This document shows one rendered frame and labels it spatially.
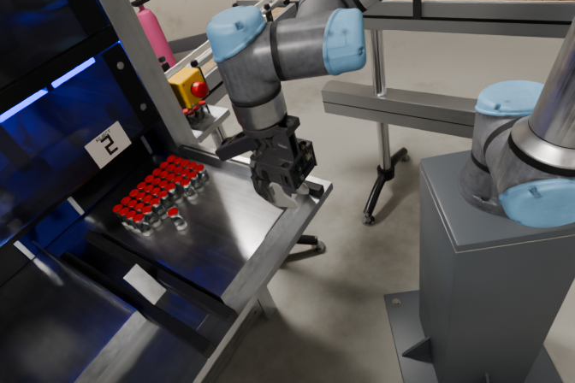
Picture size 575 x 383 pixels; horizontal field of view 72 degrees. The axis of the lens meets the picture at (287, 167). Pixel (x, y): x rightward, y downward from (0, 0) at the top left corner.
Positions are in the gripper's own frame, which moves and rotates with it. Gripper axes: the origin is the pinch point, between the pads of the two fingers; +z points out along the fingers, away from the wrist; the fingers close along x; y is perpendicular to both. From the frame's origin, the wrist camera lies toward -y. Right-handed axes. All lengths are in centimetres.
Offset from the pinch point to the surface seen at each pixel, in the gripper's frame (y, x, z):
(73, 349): -17.9, -37.5, 3.5
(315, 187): 2.8, 6.8, 1.7
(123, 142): -36.0, -4.2, -8.7
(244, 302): 3.3, -18.0, 3.7
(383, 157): -21, 86, 69
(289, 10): -47, 76, -1
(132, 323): -10.1, -29.8, 1.5
